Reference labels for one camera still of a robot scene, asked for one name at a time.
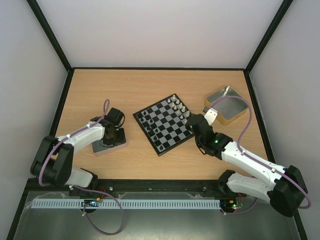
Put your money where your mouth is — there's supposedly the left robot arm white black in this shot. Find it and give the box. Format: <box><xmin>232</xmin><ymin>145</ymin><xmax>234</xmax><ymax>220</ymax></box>
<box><xmin>30</xmin><ymin>107</ymin><xmax>128</xmax><ymax>188</ymax></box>

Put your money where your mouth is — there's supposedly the black grey chess board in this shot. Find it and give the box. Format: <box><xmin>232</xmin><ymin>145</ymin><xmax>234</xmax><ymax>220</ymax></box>
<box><xmin>133</xmin><ymin>94</ymin><xmax>193</xmax><ymax>157</ymax></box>

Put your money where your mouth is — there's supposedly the pink tin with black pieces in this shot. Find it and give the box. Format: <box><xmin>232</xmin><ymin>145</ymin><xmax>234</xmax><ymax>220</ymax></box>
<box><xmin>91</xmin><ymin>139</ymin><xmax>128</xmax><ymax>157</ymax></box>

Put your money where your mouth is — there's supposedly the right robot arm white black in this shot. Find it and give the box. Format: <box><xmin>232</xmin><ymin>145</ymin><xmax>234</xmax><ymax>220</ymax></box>
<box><xmin>186</xmin><ymin>114</ymin><xmax>308</xmax><ymax>218</ymax></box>

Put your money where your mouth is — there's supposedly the yellow empty tin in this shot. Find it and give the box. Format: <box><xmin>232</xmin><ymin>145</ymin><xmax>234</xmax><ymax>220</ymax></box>
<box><xmin>203</xmin><ymin>85</ymin><xmax>248</xmax><ymax>126</ymax></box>

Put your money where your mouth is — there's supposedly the black aluminium frame rail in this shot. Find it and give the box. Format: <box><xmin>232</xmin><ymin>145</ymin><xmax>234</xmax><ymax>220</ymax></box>
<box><xmin>24</xmin><ymin>177</ymin><xmax>291</xmax><ymax>198</ymax></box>

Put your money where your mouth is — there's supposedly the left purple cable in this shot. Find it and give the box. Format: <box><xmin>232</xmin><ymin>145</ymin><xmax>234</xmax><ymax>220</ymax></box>
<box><xmin>38</xmin><ymin>99</ymin><xmax>125</xmax><ymax>236</ymax></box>

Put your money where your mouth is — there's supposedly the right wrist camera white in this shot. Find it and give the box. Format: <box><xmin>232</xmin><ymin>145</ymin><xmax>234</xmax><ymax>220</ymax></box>
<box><xmin>204</xmin><ymin>107</ymin><xmax>218</xmax><ymax>126</ymax></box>

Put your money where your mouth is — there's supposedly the light blue cable duct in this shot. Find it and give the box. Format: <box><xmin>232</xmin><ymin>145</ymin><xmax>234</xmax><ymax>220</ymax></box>
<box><xmin>31</xmin><ymin>198</ymin><xmax>221</xmax><ymax>210</ymax></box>

